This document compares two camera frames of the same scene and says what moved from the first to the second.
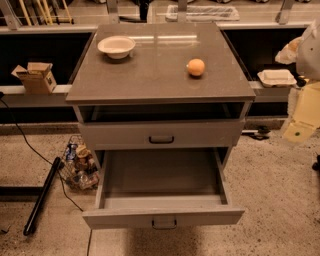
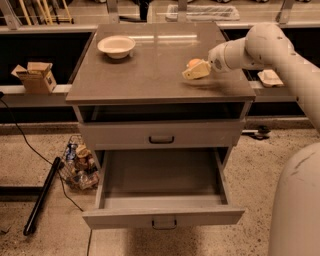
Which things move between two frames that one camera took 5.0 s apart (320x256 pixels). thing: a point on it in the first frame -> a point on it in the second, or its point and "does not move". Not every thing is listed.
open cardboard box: x=37 y=78 does not move
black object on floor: x=257 y=134 does not move
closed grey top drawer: x=167 y=134 does not move
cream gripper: x=310 y=56 -> x=217 y=60
